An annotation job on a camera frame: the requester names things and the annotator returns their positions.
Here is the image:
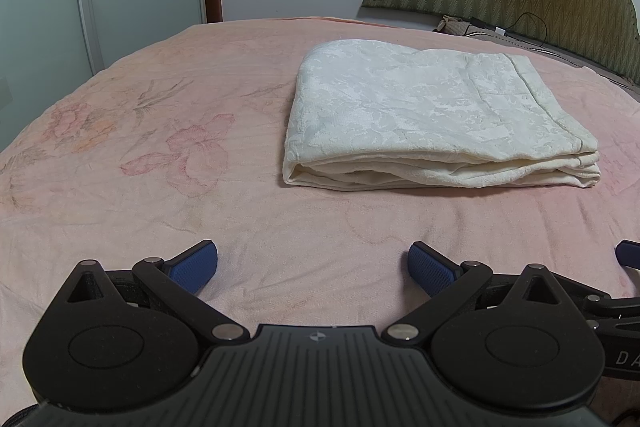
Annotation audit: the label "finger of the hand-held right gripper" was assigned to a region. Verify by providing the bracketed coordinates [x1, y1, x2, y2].
[582, 292, 640, 334]
[615, 240, 640, 270]

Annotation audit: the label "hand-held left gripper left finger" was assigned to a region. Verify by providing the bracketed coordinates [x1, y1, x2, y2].
[64, 239, 252, 345]

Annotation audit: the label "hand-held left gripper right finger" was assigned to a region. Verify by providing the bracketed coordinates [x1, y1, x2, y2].
[382, 242, 569, 345]

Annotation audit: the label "pink floral blanket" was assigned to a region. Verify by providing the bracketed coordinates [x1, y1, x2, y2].
[0, 16, 640, 427]

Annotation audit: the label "beige patterned cloth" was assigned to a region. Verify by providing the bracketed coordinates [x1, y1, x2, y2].
[436, 14, 483, 38]

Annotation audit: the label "white patterned pants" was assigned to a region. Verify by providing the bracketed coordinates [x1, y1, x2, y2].
[281, 38, 602, 194]

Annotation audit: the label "black charger cable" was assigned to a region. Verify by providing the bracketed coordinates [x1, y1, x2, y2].
[465, 11, 553, 50]

